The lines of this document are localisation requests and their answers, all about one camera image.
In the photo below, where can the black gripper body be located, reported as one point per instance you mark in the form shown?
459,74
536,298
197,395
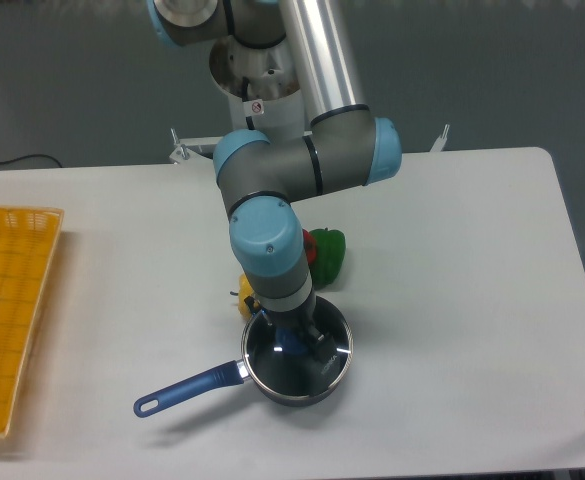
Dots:
297,317

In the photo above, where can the glass lid with blue knob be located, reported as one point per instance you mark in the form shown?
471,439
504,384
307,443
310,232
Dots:
281,365

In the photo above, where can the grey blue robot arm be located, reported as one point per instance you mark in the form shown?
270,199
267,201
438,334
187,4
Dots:
260,179

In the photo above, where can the yellow bell pepper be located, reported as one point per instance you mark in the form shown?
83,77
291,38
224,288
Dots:
244,289

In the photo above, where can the red bell pepper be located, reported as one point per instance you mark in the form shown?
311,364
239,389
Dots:
310,247

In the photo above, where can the green bell pepper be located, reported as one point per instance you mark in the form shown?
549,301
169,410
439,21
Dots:
331,249

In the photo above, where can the yellow woven basket tray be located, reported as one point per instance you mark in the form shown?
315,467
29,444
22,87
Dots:
28,242

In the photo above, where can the blue handled saucepan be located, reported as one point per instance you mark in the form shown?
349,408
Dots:
228,374

